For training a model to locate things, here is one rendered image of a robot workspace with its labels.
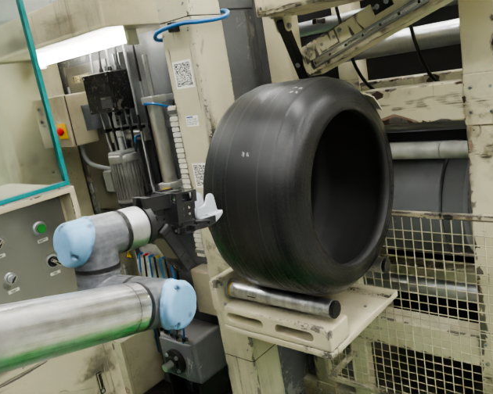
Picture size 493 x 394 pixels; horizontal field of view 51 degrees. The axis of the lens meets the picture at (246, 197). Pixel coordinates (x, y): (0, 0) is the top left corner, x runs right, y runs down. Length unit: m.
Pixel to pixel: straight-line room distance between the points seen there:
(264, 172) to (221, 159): 0.14
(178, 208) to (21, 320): 0.42
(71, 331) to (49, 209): 0.86
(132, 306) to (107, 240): 0.17
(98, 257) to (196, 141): 0.69
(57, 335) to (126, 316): 0.11
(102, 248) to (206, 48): 0.76
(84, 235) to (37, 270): 0.67
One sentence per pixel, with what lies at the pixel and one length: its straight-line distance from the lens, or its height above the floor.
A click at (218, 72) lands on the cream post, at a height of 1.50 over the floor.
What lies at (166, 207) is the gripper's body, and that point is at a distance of 0.96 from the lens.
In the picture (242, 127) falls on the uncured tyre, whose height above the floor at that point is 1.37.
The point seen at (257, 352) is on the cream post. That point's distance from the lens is 1.67.
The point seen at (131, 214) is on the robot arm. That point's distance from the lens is 0.91.
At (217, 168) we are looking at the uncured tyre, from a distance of 1.20.
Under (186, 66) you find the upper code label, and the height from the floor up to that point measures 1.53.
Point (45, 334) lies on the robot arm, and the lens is 0.65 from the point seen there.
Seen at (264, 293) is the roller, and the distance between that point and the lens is 1.38.
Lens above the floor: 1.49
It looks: 14 degrees down
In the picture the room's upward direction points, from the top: 10 degrees counter-clockwise
